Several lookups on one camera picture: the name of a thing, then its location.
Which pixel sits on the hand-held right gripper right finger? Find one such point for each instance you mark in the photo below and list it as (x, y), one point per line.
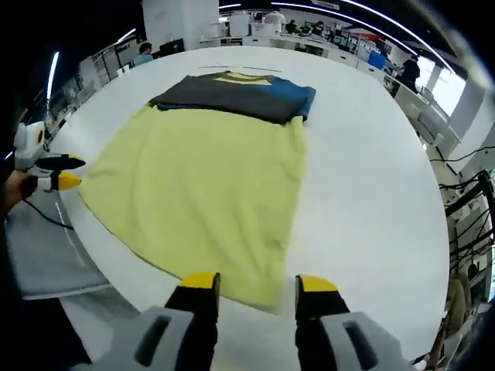
(313, 328)

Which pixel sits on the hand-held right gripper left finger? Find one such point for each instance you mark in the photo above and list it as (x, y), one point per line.
(193, 328)

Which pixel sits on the white recessed power strip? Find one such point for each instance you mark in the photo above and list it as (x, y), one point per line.
(247, 69)

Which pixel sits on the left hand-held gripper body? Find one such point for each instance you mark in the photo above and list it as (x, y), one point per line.
(30, 147)

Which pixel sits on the yellow blue black garment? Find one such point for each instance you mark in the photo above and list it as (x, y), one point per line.
(201, 185)

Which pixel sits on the blue plastic bin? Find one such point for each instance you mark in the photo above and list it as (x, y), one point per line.
(377, 60)

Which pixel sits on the person's left hand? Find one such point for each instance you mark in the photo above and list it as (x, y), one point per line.
(19, 189)

